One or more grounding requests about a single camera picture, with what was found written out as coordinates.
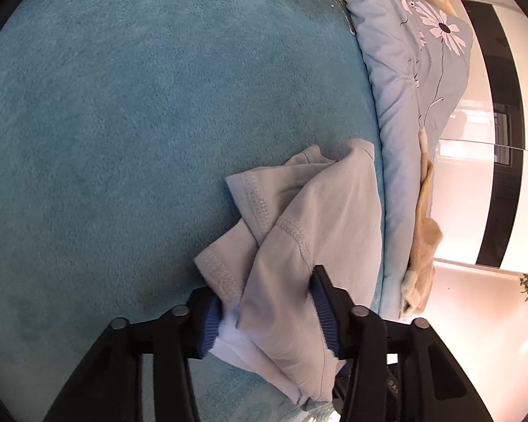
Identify white wardrobe with black stripe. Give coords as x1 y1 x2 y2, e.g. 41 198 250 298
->
431 0 528 273

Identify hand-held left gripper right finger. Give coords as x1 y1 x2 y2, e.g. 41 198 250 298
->
310 264 494 422

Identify teal floral blanket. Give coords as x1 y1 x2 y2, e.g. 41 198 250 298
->
0 0 385 422

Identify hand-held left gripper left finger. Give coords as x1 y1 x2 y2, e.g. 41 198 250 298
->
44 288 223 422

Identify light blue shirt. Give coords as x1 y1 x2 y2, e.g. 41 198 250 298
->
194 138 383 409

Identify light blue floral quilt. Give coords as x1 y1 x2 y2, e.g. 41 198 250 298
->
332 0 473 321

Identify beige fuzzy sweater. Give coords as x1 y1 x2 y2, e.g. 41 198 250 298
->
400 127 444 317

